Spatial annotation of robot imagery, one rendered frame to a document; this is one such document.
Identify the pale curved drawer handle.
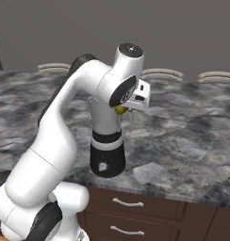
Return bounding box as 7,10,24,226
109,225,146,236
112,197,145,208

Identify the dark brown cupboard door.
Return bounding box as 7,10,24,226
204,206,230,241

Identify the pale stool backrest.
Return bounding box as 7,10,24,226
37,62,72,75
140,68,185,84
197,71,230,85

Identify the yellow green mango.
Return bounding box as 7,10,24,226
114,104,129,116

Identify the dark brown drawer front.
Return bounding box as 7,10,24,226
88,184,188,221
79,211,176,241

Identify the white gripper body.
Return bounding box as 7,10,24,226
123,100,150,112

